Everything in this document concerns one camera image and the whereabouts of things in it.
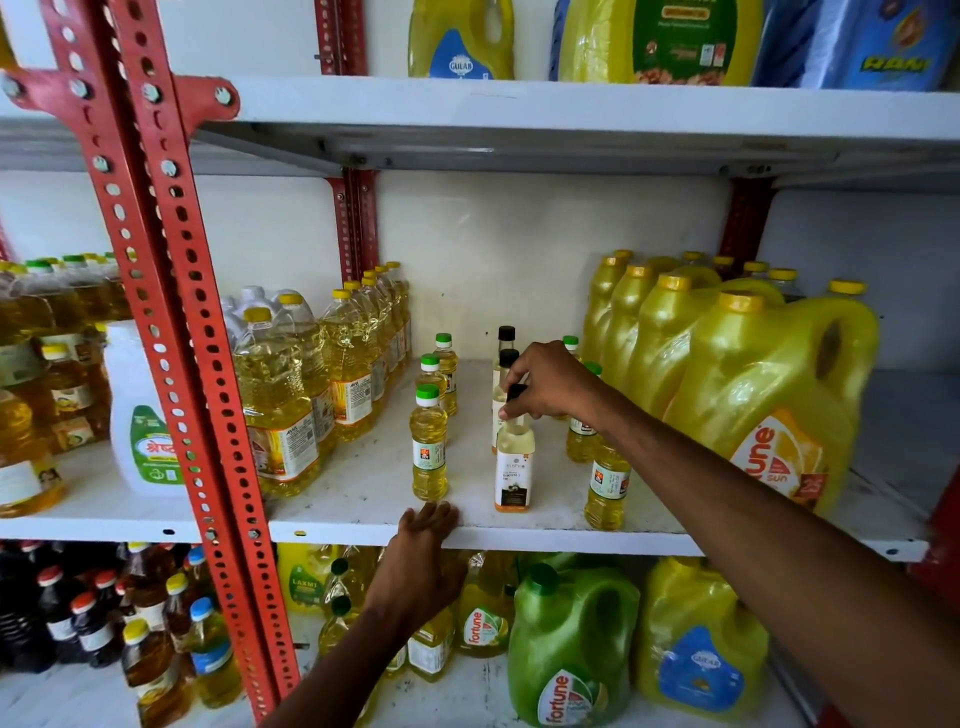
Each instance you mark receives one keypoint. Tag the pale oil bottle black cap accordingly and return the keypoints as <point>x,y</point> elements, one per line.
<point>498,390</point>
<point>506,337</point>
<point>514,465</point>

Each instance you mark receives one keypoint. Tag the yellow oil jug red label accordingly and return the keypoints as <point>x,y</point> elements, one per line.
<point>484,615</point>

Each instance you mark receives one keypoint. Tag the yellow oil bottle dark cap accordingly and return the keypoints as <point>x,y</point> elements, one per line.
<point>334,626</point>
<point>341,577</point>

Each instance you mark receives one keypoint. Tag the row of clear oil bottles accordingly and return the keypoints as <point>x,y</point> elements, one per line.
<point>300,390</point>

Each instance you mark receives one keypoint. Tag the cluster of dark red-capped bottles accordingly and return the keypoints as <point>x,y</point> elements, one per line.
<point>52,607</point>

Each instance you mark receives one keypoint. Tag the person's right thumb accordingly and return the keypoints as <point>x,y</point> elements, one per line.
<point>519,408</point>

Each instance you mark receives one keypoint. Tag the person's left hand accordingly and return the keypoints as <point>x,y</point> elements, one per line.
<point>420,570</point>

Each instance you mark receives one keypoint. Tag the yellow oil jug blue label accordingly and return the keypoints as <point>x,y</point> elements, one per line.
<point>457,37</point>

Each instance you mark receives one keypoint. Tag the white metal shelf board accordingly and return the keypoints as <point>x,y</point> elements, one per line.
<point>465,697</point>
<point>562,112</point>
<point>375,480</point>

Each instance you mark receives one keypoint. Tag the cluster of golden oil bottles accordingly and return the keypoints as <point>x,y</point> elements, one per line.
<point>45,375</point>

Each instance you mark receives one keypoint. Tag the blue oil pouch pack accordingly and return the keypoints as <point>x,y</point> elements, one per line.
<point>870,45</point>

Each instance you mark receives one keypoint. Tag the amber oil bottle yellow cap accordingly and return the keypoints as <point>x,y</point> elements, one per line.
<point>154,675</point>

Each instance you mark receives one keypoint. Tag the person's left fingers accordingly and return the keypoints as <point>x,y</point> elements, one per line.
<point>429,521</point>

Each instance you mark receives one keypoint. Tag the wide yellow jug blue label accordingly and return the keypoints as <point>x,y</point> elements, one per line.
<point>697,645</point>

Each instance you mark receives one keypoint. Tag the red slotted shelf upright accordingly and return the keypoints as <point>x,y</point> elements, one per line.
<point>172,300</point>
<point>744,217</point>
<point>352,217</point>

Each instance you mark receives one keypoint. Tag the person's left forearm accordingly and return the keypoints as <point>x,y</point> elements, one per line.
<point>337,675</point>

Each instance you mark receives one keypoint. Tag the small oil bottle green cap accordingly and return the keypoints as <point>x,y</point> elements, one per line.
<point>571,345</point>
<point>430,371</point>
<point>579,442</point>
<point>606,487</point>
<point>429,457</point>
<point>447,367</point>

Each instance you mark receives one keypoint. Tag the white jug green label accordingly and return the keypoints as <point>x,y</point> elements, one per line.
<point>139,420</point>

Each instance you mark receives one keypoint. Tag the person's right forearm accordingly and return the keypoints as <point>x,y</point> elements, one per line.
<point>750,540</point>

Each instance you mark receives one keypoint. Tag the person's right hand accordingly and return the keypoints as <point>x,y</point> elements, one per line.
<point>559,386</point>

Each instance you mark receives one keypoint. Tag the yellow oil jug green label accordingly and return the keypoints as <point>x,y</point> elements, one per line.
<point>660,41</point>

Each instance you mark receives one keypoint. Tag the row of yellow oil jugs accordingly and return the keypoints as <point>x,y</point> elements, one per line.
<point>750,390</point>

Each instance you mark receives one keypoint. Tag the yellow oil bottle blue cap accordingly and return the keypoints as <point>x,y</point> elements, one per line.
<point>214,660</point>

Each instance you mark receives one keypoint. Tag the small yellow jug green label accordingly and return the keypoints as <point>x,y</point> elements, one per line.
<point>304,577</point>

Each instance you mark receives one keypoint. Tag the square yellow oil bottle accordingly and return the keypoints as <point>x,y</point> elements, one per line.
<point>431,645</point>

